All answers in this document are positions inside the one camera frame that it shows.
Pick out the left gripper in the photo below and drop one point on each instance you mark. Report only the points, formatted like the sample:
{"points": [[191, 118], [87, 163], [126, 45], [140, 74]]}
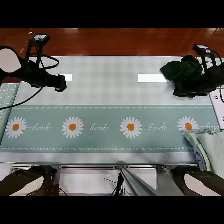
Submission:
{"points": [[58, 82]]}

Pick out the dark green shirt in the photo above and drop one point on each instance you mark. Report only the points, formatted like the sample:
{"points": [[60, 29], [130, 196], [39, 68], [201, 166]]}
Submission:
{"points": [[181, 71]]}

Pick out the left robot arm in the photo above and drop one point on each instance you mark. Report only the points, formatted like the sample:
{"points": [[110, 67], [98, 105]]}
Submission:
{"points": [[29, 71]]}

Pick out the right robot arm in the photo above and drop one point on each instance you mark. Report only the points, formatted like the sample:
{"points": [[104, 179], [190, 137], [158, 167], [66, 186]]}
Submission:
{"points": [[200, 183]]}

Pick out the pale green garment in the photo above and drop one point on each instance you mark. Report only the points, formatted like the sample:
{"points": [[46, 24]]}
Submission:
{"points": [[211, 148]]}

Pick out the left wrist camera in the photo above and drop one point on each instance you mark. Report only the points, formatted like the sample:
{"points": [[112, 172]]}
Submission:
{"points": [[39, 38]]}

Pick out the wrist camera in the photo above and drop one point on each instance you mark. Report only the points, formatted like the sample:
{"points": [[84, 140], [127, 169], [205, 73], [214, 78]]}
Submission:
{"points": [[39, 38], [202, 49]]}

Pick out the silver frame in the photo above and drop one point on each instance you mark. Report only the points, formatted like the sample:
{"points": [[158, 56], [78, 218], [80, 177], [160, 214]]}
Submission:
{"points": [[140, 186]]}

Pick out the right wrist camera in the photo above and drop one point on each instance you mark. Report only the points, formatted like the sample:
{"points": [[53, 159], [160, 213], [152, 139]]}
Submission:
{"points": [[202, 49]]}

